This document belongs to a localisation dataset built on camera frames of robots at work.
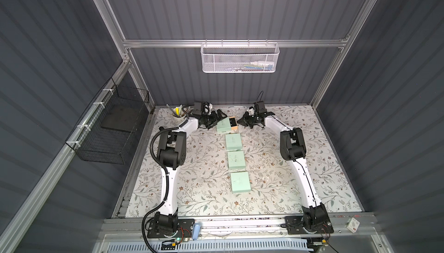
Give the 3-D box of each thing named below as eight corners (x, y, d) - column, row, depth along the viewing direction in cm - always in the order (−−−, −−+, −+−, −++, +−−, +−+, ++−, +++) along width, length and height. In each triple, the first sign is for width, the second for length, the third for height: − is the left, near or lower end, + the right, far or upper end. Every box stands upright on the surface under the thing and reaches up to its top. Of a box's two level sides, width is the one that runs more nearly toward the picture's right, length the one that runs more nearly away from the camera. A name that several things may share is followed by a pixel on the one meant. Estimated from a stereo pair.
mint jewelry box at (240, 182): (232, 193, 85) (232, 191, 82) (230, 175, 91) (230, 172, 88) (250, 191, 86) (251, 188, 83) (247, 174, 91) (247, 171, 89)
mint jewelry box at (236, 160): (227, 169, 93) (227, 166, 90) (227, 154, 99) (227, 151, 96) (245, 169, 93) (245, 166, 90) (243, 154, 99) (244, 151, 96)
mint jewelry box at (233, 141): (225, 149, 101) (225, 146, 98) (225, 136, 107) (225, 133, 104) (241, 149, 101) (242, 146, 98) (240, 136, 107) (241, 133, 104)
